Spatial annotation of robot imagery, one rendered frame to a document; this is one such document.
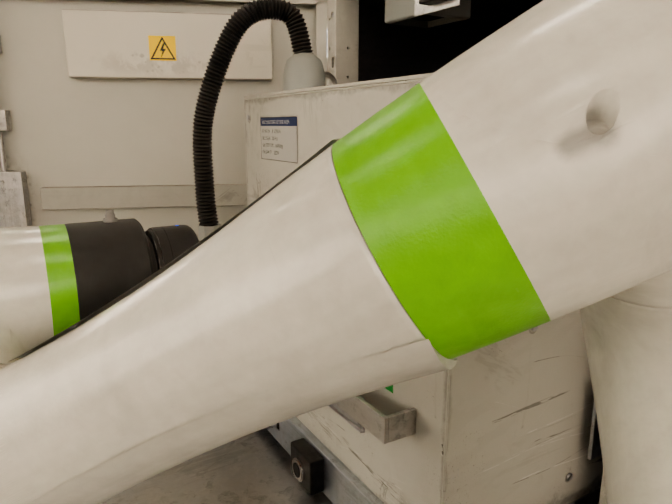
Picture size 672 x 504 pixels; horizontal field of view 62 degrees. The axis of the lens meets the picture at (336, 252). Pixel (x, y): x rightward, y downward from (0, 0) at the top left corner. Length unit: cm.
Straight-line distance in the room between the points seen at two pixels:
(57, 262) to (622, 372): 36
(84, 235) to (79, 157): 69
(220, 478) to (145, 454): 61
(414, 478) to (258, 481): 31
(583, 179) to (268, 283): 12
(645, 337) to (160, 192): 91
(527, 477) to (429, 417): 16
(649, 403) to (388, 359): 14
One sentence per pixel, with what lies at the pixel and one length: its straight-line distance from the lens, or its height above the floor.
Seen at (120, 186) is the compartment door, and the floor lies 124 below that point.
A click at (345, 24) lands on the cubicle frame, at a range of 107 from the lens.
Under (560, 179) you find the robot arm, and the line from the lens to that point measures 20.
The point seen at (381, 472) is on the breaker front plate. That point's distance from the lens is 69.
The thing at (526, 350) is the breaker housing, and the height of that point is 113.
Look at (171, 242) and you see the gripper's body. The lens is 46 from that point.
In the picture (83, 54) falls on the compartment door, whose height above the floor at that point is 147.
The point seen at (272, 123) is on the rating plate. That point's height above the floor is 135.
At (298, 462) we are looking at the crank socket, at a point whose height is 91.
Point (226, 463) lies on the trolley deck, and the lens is 93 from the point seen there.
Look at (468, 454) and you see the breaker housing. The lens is 60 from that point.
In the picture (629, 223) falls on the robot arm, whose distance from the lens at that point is 21.
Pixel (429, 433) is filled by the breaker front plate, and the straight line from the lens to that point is 59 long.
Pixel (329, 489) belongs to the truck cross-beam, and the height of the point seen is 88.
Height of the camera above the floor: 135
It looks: 13 degrees down
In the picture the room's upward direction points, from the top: straight up
